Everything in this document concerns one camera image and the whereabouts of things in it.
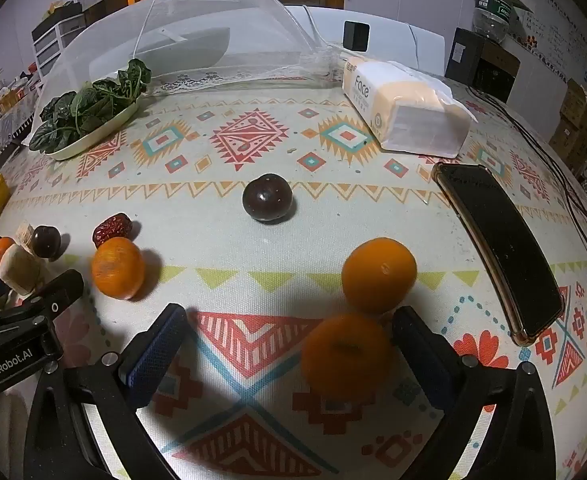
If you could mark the green spinach leaves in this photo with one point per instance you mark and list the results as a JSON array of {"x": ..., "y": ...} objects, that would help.
[{"x": 88, "y": 105}]

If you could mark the dark brown box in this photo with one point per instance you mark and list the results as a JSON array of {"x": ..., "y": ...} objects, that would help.
[{"x": 498, "y": 72}]

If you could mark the patterned tablecloth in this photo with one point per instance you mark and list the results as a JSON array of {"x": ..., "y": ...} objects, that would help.
[{"x": 273, "y": 155}]

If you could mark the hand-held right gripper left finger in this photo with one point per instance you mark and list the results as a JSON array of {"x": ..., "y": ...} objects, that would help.
[{"x": 156, "y": 355}]

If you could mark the small orange fruit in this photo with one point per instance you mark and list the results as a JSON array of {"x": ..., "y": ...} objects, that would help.
[{"x": 1, "y": 247}]

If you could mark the large dark plum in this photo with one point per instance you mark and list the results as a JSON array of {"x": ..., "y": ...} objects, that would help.
[{"x": 267, "y": 198}]

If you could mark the cardboard boxes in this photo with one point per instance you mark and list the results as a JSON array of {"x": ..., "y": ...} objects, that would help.
[{"x": 576, "y": 117}]

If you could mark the small dark plum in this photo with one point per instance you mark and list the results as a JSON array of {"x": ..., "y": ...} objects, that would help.
[{"x": 46, "y": 242}]

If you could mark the black smartphone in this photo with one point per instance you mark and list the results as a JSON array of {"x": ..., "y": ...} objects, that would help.
[{"x": 503, "y": 245}]

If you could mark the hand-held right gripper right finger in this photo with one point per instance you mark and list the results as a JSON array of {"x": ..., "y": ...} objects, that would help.
[{"x": 423, "y": 360}]

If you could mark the white mesh food cover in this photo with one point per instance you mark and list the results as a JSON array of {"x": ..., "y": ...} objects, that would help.
[{"x": 223, "y": 7}]

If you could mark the pale peeled fruit piece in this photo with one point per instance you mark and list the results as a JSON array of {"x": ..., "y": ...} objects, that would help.
[
  {"x": 25, "y": 233},
  {"x": 19, "y": 269}
]

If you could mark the wrinkled red date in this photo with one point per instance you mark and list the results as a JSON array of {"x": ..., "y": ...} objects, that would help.
[{"x": 112, "y": 230}]

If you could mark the small black box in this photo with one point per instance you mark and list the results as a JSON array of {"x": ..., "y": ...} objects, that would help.
[{"x": 356, "y": 36}]

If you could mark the tissue pack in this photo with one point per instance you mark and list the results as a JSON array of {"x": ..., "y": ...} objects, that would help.
[{"x": 403, "y": 105}]

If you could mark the clear plastic bottle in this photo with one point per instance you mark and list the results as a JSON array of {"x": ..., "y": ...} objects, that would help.
[{"x": 492, "y": 10}]

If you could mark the orange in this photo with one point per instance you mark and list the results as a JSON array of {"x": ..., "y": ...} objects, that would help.
[
  {"x": 379, "y": 275},
  {"x": 118, "y": 275},
  {"x": 346, "y": 360}
]

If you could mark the plastic drawer unit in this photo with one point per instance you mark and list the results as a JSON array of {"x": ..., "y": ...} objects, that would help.
[{"x": 55, "y": 42}]

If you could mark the cream oval plate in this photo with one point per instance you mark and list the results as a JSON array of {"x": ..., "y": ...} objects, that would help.
[{"x": 80, "y": 147}]

